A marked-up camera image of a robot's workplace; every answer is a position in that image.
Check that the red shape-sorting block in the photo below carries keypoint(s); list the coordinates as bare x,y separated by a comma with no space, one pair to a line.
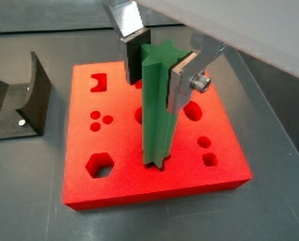
104,174

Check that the black curved holder stand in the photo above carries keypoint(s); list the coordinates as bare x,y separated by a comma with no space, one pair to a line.
24,104

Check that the green star-shaped peg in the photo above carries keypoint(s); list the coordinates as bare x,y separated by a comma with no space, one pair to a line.
158,121

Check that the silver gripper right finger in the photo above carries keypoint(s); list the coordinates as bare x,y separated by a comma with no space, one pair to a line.
187,74

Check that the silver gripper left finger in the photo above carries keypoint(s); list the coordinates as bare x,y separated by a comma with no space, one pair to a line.
132,34

